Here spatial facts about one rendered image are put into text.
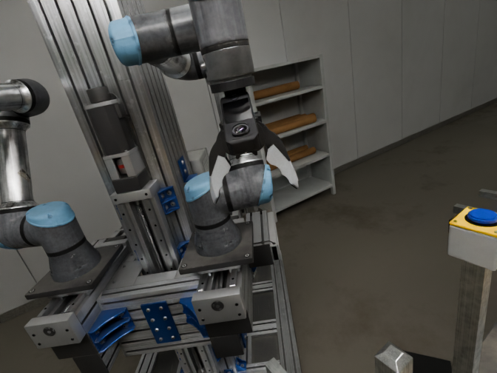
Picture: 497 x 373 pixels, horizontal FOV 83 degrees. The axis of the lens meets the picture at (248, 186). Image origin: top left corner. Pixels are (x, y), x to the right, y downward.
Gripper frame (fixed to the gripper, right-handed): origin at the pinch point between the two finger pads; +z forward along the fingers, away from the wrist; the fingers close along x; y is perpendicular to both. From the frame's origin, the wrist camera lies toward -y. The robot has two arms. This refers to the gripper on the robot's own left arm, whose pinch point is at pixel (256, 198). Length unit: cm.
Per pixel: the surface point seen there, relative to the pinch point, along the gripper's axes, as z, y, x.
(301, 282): 132, 127, -11
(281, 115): 31, 290, -28
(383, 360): 18.7, -18.7, -13.7
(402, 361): 18.5, -19.3, -16.0
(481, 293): 23.3, -5.8, -36.2
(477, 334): 33.6, -5.8, -36.4
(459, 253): 15.3, -4.2, -32.9
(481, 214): 8.5, -3.5, -36.3
